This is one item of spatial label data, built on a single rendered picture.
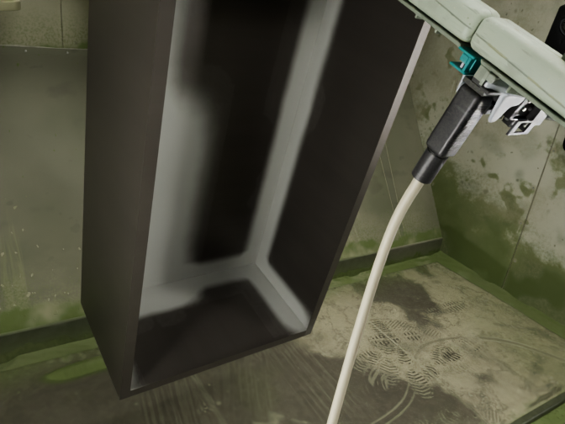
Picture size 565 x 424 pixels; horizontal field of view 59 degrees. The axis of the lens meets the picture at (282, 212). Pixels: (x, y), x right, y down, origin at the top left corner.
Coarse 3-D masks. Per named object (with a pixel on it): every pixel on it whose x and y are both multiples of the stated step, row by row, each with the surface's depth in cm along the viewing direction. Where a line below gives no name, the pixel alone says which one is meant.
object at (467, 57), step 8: (464, 48) 57; (472, 48) 58; (464, 56) 57; (472, 56) 56; (480, 56) 57; (456, 64) 58; (472, 64) 57; (480, 64) 57; (464, 72) 57; (472, 72) 58
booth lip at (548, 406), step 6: (558, 396) 206; (564, 396) 206; (552, 402) 202; (558, 402) 203; (564, 402) 206; (540, 408) 198; (546, 408) 199; (552, 408) 201; (528, 414) 194; (534, 414) 195; (540, 414) 196; (516, 420) 191; (522, 420) 191; (528, 420) 192; (534, 420) 194
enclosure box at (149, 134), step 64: (128, 0) 82; (192, 0) 110; (256, 0) 119; (320, 0) 128; (384, 0) 114; (128, 64) 86; (192, 64) 119; (256, 64) 129; (320, 64) 135; (384, 64) 117; (128, 128) 90; (192, 128) 130; (256, 128) 142; (320, 128) 138; (384, 128) 117; (128, 192) 95; (192, 192) 142; (256, 192) 157; (320, 192) 142; (128, 256) 100; (192, 256) 158; (256, 256) 176; (320, 256) 146; (128, 320) 107; (192, 320) 149; (256, 320) 155; (128, 384) 120
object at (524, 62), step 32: (416, 0) 61; (448, 0) 58; (448, 32) 59; (480, 32) 55; (512, 32) 52; (512, 64) 52; (544, 64) 50; (480, 96) 57; (544, 96) 50; (448, 128) 61
